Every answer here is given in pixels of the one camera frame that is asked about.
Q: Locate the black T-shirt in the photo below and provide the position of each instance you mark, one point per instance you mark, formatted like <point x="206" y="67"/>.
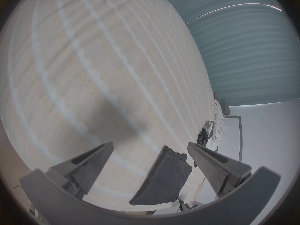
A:
<point x="164" y="177"/>

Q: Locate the bed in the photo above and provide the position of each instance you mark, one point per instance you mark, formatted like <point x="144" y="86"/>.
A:
<point x="93" y="67"/>

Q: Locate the white printed pillow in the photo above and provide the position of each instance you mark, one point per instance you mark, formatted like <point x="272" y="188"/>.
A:
<point x="219" y="123"/>

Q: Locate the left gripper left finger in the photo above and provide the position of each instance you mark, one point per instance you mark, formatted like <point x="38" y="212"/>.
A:
<point x="86" y="167"/>

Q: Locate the grey bedside table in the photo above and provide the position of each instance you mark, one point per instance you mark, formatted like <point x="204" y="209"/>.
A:
<point x="225" y="105"/>

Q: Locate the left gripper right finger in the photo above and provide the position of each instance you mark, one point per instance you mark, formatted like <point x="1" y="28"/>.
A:
<point x="218" y="170"/>

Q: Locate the pile of clothes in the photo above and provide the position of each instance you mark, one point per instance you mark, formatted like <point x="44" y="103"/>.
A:
<point x="209" y="128"/>

